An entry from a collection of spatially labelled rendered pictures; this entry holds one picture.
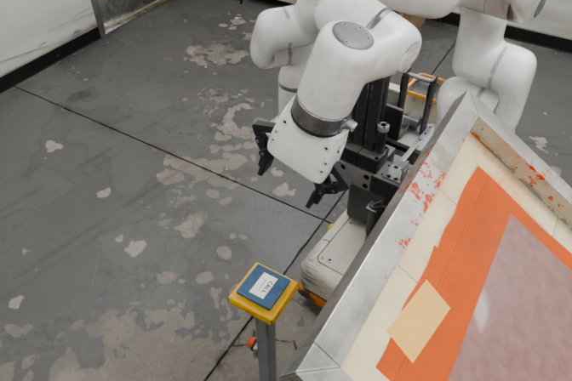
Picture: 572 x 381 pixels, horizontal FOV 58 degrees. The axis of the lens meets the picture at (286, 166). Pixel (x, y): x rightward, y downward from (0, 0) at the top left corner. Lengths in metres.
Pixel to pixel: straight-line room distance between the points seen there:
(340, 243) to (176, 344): 0.83
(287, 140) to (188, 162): 2.46
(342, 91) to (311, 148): 0.12
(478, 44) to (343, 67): 0.51
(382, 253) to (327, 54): 0.24
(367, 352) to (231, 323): 1.80
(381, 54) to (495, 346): 0.41
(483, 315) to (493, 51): 0.52
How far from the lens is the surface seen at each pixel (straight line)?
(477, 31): 1.05
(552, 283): 0.91
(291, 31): 1.19
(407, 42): 0.65
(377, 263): 0.63
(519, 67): 1.07
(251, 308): 1.30
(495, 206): 0.88
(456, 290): 0.75
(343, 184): 0.74
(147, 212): 2.90
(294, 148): 0.71
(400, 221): 0.68
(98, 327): 2.52
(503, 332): 0.79
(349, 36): 0.61
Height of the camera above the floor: 2.04
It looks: 42 degrees down
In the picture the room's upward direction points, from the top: straight up
